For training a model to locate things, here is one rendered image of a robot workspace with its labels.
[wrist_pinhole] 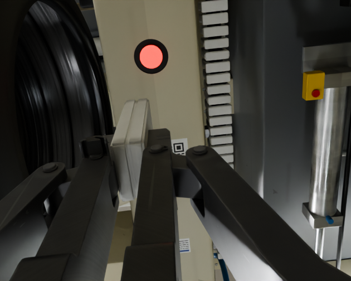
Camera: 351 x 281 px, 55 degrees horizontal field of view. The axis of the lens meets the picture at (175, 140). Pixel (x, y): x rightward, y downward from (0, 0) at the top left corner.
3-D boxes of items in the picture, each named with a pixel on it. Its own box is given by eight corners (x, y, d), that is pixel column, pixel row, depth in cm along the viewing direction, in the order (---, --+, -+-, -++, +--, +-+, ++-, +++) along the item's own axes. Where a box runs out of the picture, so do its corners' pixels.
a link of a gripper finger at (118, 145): (136, 200, 16) (120, 202, 16) (143, 142, 22) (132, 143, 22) (126, 143, 15) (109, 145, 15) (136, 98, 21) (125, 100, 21)
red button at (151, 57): (161, 44, 44) (163, 67, 45) (161, 42, 46) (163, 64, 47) (138, 47, 44) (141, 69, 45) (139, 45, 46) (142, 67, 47)
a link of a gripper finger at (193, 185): (142, 174, 13) (217, 166, 13) (147, 129, 18) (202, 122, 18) (147, 206, 14) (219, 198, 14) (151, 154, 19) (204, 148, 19)
